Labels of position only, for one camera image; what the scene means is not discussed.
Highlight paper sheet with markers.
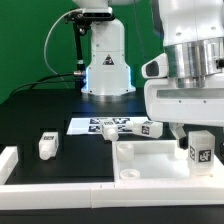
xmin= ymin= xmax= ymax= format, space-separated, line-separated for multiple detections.
xmin=67 ymin=117 xmax=146 ymax=135

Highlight white U-shaped fence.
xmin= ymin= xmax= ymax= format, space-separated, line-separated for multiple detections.
xmin=0 ymin=147 xmax=224 ymax=210

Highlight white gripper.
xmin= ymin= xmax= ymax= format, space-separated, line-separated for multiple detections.
xmin=141 ymin=53 xmax=224 ymax=149

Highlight white square tabletop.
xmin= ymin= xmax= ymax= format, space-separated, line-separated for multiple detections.
xmin=111 ymin=138 xmax=224 ymax=184

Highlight black camera on stand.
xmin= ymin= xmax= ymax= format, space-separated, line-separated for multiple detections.
xmin=64 ymin=8 xmax=115 ymax=89

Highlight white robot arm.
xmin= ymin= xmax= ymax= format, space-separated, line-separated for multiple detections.
xmin=141 ymin=0 xmax=224 ymax=128

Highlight grey cable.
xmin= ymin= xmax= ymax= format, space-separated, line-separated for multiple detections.
xmin=43 ymin=9 xmax=83 ymax=89

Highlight black cables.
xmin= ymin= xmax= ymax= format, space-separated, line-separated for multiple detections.
xmin=8 ymin=73 xmax=84 ymax=98

